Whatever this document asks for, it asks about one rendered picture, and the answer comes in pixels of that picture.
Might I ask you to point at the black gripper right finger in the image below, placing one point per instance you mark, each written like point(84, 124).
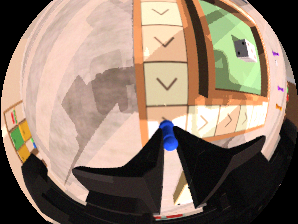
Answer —
point(206, 165)

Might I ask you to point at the white die with black pips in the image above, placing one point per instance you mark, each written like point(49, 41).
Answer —
point(245, 51)

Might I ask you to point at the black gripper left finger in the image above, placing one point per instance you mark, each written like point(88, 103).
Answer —
point(142, 177)

